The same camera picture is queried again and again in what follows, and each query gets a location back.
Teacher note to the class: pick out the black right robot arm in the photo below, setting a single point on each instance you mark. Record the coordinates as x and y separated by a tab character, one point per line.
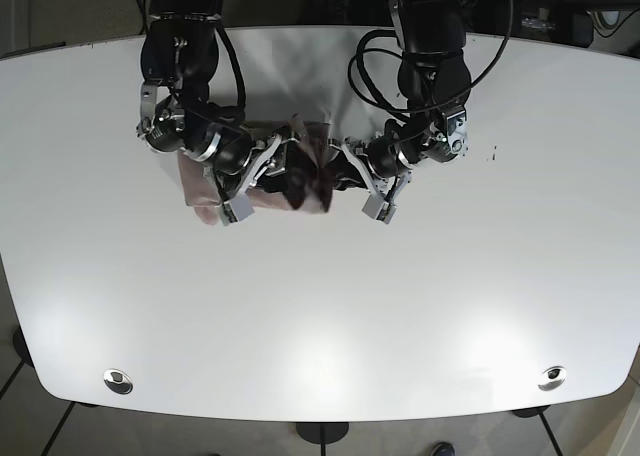
193	105

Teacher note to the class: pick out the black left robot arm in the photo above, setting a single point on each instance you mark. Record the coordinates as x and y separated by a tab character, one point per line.
432	77

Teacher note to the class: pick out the right chrome table grommet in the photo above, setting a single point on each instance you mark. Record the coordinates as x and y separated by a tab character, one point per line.
552	378

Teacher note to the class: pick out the chrome table grommet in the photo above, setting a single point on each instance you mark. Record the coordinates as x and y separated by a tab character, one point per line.
117	381
552	378

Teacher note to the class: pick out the dark shoe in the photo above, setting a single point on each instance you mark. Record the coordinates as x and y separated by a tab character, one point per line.
443	449

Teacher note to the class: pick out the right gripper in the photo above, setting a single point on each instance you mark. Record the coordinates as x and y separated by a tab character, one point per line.
217	161

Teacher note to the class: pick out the mauve brown T-shirt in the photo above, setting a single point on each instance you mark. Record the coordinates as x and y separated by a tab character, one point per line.
310	154

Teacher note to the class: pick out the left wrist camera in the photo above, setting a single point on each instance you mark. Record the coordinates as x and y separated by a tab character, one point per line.
378	209

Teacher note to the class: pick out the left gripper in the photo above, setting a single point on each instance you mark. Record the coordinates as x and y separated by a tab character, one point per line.
386	159

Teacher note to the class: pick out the left chrome table grommet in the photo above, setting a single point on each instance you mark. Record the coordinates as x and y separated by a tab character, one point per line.
117	381

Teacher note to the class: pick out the black table base foot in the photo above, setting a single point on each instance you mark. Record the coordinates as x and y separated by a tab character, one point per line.
322	432

